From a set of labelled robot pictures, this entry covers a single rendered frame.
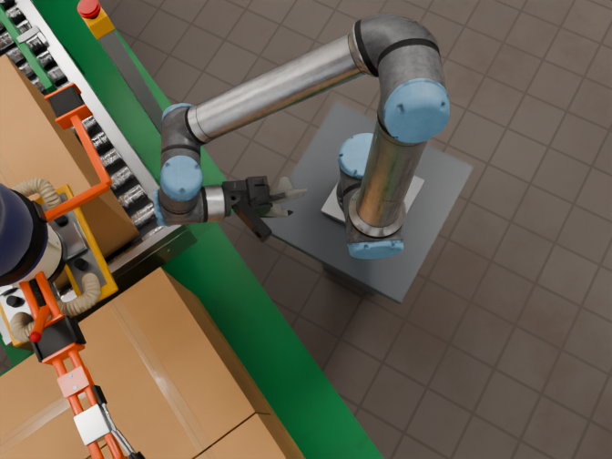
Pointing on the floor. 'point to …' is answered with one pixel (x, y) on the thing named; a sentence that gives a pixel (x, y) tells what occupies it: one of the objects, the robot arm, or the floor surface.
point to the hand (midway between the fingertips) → (300, 204)
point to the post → (104, 32)
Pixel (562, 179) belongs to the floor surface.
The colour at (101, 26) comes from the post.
